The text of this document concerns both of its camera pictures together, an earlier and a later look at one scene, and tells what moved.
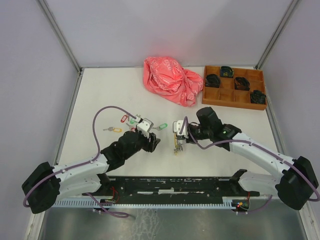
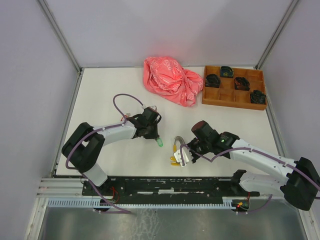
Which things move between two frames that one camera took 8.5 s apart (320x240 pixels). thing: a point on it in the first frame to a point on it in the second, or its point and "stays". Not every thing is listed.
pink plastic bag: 166,77 stays
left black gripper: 150,146 to 155,134
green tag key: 162,126 to 160,142
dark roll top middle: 226,71 stays
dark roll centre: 241,83 stays
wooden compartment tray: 247,89 stays
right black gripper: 188,140 to 190,144
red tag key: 124,118 stays
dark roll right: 257,97 stays
